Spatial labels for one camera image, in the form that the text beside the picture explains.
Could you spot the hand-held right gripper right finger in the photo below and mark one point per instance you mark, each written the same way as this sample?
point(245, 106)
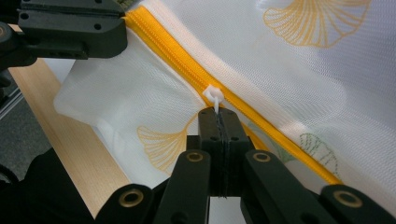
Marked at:
point(233, 140)

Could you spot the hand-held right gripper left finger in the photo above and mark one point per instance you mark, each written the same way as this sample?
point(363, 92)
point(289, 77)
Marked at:
point(211, 133)

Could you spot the white leaf-print mesh laundry bag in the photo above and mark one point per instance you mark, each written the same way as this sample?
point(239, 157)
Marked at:
point(280, 93)

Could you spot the white board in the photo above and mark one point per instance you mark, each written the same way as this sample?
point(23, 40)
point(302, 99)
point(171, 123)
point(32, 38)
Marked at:
point(59, 67)

